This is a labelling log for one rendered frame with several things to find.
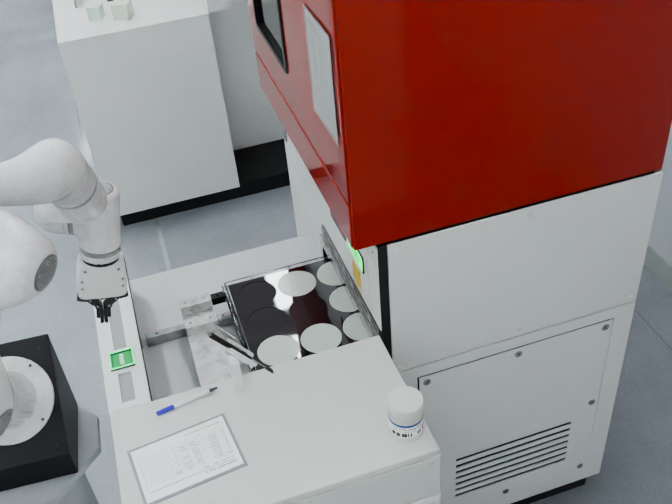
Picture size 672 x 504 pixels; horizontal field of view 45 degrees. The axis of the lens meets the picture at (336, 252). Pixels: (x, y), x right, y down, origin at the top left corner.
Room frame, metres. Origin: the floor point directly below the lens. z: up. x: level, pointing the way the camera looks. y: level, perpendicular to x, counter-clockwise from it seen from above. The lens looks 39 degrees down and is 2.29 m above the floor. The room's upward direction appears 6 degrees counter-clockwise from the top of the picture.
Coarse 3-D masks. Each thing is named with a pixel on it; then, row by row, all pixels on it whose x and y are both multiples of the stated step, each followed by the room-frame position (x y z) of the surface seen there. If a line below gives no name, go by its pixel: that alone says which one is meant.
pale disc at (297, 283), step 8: (296, 272) 1.65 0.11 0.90; (304, 272) 1.65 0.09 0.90; (280, 280) 1.63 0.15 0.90; (288, 280) 1.62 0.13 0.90; (296, 280) 1.62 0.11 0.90; (304, 280) 1.62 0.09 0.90; (312, 280) 1.61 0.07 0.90; (280, 288) 1.59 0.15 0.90; (288, 288) 1.59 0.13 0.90; (296, 288) 1.59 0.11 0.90; (304, 288) 1.58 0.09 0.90; (312, 288) 1.58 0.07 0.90
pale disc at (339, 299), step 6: (342, 288) 1.57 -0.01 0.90; (336, 294) 1.55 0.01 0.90; (342, 294) 1.55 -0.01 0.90; (330, 300) 1.53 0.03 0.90; (336, 300) 1.53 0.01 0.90; (342, 300) 1.52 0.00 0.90; (348, 300) 1.52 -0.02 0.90; (336, 306) 1.50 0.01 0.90; (342, 306) 1.50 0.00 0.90; (348, 306) 1.50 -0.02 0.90
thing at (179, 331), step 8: (224, 312) 1.58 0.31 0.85; (224, 320) 1.56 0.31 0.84; (232, 320) 1.56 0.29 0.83; (168, 328) 1.54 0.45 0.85; (176, 328) 1.53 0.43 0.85; (184, 328) 1.53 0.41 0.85; (152, 336) 1.51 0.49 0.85; (160, 336) 1.52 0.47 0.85; (168, 336) 1.52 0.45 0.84; (176, 336) 1.53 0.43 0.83; (184, 336) 1.53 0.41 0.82; (152, 344) 1.51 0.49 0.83
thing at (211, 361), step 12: (204, 312) 1.55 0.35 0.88; (192, 336) 1.47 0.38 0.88; (204, 336) 1.46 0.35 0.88; (192, 348) 1.43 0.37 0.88; (204, 348) 1.42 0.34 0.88; (216, 348) 1.42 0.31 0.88; (204, 360) 1.38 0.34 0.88; (216, 360) 1.38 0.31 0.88; (204, 372) 1.34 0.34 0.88; (216, 372) 1.34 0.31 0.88; (228, 372) 1.33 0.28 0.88; (204, 384) 1.30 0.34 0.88
